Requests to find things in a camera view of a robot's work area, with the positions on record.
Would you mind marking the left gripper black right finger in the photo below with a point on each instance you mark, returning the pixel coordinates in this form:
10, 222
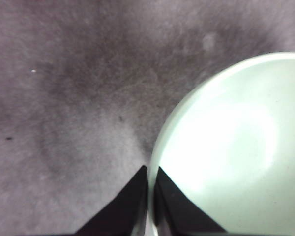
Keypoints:
179, 214

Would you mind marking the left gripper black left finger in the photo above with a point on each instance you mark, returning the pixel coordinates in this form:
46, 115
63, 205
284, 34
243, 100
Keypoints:
124, 214

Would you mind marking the green bowl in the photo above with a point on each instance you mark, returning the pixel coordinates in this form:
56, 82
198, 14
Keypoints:
231, 137

